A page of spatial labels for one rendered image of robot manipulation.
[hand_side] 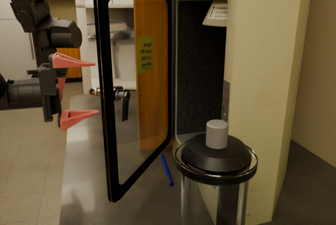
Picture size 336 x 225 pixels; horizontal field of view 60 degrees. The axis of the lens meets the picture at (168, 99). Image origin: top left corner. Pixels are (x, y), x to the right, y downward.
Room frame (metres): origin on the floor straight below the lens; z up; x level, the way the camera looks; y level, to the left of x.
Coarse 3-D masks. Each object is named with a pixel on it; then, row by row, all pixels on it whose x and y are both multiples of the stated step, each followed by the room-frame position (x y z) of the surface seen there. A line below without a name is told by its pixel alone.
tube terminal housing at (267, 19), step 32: (192, 0) 0.73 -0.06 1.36; (256, 0) 0.46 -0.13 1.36; (288, 0) 0.47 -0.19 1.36; (256, 32) 0.46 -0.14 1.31; (288, 32) 0.48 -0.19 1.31; (224, 64) 0.48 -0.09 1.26; (256, 64) 0.46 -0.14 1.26; (288, 64) 0.48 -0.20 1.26; (256, 96) 0.46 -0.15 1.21; (288, 96) 0.49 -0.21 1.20; (256, 128) 0.47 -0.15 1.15; (288, 128) 0.57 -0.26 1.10; (256, 192) 0.47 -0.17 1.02
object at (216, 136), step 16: (208, 128) 0.34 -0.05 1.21; (224, 128) 0.33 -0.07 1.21; (192, 144) 0.34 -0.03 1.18; (208, 144) 0.34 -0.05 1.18; (224, 144) 0.34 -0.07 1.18; (240, 144) 0.34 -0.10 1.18; (192, 160) 0.32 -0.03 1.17; (208, 160) 0.31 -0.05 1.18; (224, 160) 0.31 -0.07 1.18; (240, 160) 0.31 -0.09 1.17
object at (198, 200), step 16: (176, 160) 0.33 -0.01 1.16; (256, 160) 0.33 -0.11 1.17; (208, 176) 0.30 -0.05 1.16; (224, 176) 0.29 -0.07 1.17; (192, 192) 0.31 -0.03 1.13; (208, 192) 0.30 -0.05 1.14; (224, 192) 0.30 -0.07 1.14; (240, 192) 0.31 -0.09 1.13; (192, 208) 0.31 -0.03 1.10; (208, 208) 0.30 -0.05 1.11; (224, 208) 0.30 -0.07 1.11; (240, 208) 0.31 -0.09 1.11; (192, 224) 0.31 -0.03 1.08; (208, 224) 0.30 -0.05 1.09; (224, 224) 0.30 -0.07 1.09; (240, 224) 0.31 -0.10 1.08
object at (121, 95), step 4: (116, 92) 0.50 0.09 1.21; (120, 92) 0.50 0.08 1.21; (124, 92) 0.49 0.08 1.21; (128, 92) 0.50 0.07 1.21; (116, 96) 0.49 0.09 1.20; (120, 96) 0.49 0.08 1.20; (124, 96) 0.49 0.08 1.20; (128, 96) 0.50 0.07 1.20; (124, 100) 0.49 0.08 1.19; (128, 100) 0.50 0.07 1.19; (124, 104) 0.49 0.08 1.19; (124, 108) 0.49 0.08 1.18; (124, 112) 0.49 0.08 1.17; (124, 116) 0.49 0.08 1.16; (124, 120) 0.49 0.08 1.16
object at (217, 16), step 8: (216, 0) 0.59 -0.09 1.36; (224, 0) 0.57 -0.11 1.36; (216, 8) 0.58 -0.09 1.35; (224, 8) 0.56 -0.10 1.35; (208, 16) 0.59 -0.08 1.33; (216, 16) 0.57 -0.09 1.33; (224, 16) 0.55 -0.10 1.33; (208, 24) 0.58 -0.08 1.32; (216, 24) 0.56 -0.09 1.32; (224, 24) 0.55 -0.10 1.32
